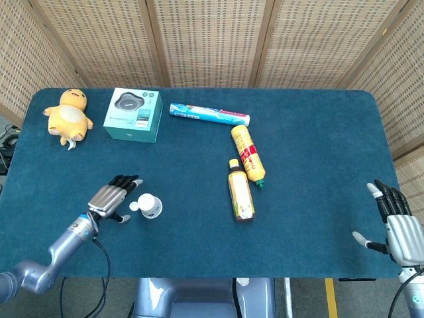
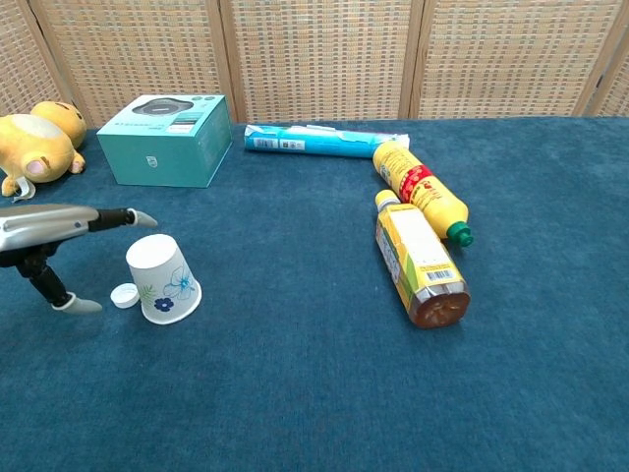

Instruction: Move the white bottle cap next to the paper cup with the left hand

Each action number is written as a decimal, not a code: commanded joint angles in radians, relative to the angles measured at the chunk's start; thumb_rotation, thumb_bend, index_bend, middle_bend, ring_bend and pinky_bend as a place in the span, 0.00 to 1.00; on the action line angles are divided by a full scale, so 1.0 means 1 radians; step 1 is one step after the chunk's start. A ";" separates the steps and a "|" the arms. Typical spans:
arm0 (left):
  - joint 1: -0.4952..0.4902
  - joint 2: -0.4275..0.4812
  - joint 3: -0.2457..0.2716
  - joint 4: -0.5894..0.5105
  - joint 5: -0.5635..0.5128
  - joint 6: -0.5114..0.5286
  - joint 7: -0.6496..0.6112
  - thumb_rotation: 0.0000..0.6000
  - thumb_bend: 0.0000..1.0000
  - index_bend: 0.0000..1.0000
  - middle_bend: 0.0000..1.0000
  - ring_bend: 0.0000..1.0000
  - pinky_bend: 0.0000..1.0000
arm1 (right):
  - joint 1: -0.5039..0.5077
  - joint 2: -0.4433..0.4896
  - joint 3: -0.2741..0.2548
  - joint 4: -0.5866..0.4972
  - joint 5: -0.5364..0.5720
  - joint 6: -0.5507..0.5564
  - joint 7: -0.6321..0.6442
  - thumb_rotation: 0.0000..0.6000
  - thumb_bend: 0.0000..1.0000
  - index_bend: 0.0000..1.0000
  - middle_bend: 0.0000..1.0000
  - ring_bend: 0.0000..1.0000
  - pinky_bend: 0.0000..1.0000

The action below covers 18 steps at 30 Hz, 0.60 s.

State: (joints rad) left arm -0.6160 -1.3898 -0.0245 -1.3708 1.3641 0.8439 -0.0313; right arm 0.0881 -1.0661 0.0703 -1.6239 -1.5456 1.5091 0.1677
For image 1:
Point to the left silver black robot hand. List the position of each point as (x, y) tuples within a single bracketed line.
[(107, 200)]

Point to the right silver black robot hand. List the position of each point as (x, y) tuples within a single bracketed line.
[(404, 238)]

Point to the small white bottle cap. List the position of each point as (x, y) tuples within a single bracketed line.
[(134, 206)]

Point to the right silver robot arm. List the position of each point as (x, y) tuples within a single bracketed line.
[(415, 295)]

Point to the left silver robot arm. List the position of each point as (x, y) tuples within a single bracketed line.
[(63, 245)]

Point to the white floral paper cup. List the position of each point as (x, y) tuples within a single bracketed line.
[(150, 207)]

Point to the tea bottle yellow label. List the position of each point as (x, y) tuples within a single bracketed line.
[(241, 195)]

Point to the yellow bottle green cap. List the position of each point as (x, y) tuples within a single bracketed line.
[(246, 149)]

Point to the teal speaker box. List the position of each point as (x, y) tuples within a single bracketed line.
[(132, 132)]

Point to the yellow plush toy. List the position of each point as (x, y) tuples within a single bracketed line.
[(68, 119)]

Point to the dark blue table cloth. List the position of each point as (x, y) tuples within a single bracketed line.
[(198, 245)]

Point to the silver blue robot torso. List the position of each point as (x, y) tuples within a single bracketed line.
[(198, 295)]

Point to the light blue long carton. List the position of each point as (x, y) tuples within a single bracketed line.
[(208, 114)]

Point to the woven folding screen panel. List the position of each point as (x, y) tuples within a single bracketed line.
[(318, 43), (397, 83), (26, 49), (212, 43), (109, 43)]

